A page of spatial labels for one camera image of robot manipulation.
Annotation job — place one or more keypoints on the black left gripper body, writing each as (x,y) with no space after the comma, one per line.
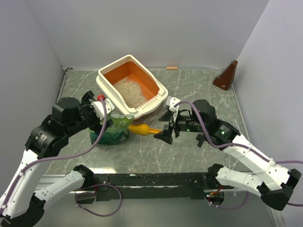
(87,115)

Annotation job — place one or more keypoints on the brown wooden wedge stand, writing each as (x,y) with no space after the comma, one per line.
(225,80)

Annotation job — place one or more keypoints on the black bag clip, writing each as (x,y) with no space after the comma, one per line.
(200,139)

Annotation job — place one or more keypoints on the green litter bag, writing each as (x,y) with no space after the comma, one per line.
(118,130)

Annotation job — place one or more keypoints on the small wooden block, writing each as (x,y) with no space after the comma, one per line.
(171,68)

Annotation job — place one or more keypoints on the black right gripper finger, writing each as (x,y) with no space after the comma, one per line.
(168,116)
(165,135)

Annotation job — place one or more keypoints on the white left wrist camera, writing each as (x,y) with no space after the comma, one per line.
(103,106)

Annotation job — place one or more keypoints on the grey cat litter pile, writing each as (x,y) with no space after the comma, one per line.
(131,92)

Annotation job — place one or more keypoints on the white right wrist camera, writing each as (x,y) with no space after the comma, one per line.
(172,104)

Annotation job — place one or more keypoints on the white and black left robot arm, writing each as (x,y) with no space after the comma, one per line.
(22,204)

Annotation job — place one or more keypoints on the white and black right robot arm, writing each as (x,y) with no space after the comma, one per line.
(269,180)

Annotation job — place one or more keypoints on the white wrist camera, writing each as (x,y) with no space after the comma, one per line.
(172,104)
(103,106)

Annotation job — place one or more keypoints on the yellow plastic litter scoop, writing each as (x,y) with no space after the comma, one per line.
(142,129)

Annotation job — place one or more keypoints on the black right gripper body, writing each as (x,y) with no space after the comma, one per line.
(186,123)

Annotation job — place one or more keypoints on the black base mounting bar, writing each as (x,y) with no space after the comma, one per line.
(150,186)

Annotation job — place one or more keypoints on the white and orange litter box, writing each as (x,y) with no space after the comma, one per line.
(129,67)

